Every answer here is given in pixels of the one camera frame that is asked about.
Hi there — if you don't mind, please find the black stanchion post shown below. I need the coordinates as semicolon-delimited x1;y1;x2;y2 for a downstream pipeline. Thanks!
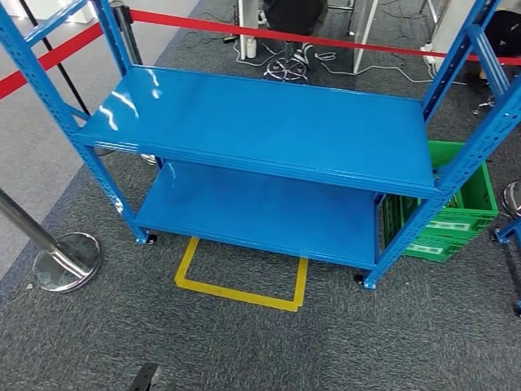
111;1;158;167
18;0;117;159

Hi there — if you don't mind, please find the chrome base stool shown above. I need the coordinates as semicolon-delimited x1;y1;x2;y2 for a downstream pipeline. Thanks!
472;95;496;116
264;40;311;84

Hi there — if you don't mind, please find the red barrier belt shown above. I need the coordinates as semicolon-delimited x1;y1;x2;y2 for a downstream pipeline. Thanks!
0;22;105;102
129;9;521;67

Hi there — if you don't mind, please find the green plastic parts bin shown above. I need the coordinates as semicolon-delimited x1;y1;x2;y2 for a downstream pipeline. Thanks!
400;140;500;242
382;194;467;265

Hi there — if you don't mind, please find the person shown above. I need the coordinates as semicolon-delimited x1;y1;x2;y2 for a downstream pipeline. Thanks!
262;0;329;69
466;9;521;90

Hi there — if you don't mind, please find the black cable bundle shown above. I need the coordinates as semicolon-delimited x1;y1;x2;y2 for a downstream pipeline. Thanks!
181;9;241;51

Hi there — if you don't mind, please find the round chrome stanchion base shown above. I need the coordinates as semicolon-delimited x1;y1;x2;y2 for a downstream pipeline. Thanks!
501;180;521;220

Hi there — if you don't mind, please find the white floor cable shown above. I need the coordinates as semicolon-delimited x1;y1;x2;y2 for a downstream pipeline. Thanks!
232;38;469;86

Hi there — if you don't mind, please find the yellow floor tape square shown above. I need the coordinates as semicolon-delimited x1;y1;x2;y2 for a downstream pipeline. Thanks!
174;237;309;314

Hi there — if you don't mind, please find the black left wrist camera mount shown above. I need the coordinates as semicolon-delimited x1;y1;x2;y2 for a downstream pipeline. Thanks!
129;362;161;391

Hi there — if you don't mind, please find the chrome stanchion post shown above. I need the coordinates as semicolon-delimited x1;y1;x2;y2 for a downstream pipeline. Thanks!
0;187;102;294

